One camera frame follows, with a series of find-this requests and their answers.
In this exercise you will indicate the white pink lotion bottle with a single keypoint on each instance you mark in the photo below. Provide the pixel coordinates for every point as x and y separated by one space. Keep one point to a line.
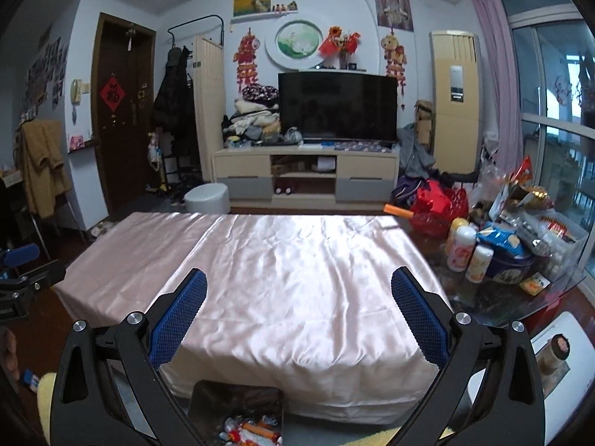
462 248

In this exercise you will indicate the pink satin tablecloth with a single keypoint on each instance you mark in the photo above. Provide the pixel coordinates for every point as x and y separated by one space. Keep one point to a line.
299 303

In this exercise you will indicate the beige grey tv cabinet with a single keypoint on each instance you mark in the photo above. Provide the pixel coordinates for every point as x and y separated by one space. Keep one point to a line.
307 178

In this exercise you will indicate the pink curtain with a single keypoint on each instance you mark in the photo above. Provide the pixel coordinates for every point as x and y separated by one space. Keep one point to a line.
502 60

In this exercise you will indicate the pile of folded clothes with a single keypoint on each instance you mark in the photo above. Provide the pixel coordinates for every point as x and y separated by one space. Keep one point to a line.
256 121

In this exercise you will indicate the brown fleece jacket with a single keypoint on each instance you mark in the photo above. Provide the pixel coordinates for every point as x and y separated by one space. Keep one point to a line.
42 166

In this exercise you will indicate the orange m&m's tube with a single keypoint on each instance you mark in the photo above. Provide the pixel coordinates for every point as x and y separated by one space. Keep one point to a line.
262 432

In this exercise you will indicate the person's left hand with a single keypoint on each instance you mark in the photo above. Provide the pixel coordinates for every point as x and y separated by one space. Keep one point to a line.
9 360

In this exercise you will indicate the dark wooden door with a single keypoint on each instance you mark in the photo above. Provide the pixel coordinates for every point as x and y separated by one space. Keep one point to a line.
122 96

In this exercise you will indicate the grey jacket on boxes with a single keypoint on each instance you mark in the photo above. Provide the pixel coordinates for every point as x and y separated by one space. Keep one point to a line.
414 160

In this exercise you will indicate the black trash bin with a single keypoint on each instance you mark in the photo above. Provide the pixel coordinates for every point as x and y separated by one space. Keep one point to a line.
218 411

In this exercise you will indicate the grey round stool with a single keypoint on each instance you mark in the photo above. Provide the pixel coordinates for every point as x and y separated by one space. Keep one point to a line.
209 198

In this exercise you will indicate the orange foam stick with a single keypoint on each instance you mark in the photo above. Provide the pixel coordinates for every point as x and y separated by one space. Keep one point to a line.
398 212

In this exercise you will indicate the wall poster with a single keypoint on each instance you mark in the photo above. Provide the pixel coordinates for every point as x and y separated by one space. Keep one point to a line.
394 14

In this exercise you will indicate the yellow capped bottle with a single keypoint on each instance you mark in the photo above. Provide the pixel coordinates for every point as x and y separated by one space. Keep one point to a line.
455 225

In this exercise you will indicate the red fish hanging ornament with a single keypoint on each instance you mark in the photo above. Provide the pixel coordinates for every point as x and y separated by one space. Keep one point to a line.
245 60

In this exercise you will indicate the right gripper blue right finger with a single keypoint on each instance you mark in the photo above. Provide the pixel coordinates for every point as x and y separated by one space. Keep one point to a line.
425 324

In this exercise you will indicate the white cream lotion bottle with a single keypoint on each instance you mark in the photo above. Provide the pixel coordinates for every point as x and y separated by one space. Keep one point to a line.
479 263

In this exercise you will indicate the sunflower and flags vase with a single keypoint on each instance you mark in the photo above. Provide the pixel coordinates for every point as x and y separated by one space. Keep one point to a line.
340 44

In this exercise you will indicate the blue round tin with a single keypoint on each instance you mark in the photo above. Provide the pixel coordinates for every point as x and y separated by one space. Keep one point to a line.
511 260

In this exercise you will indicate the round lotus wall picture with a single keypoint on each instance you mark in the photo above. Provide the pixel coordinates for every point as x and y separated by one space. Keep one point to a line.
294 44

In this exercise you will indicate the yellow fleece blanket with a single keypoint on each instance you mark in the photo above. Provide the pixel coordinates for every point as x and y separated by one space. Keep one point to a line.
45 389

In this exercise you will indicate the beige folding screen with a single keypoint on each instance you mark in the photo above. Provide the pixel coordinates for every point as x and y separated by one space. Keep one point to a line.
209 100

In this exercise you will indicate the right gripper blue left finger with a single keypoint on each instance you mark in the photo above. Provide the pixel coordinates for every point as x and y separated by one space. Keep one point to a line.
175 313

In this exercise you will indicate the purple bag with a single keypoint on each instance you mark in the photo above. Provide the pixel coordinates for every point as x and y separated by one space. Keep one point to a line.
406 190

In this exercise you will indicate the black hanging coats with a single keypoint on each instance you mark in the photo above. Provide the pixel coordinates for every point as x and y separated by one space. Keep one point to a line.
173 108

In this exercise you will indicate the black flat television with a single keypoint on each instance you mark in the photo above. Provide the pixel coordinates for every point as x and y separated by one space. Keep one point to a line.
340 105

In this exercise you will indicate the red doll hanging ornament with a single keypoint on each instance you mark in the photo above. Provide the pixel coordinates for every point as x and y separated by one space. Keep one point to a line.
395 59

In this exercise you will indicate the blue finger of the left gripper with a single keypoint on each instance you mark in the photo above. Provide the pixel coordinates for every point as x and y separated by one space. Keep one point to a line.
20 256

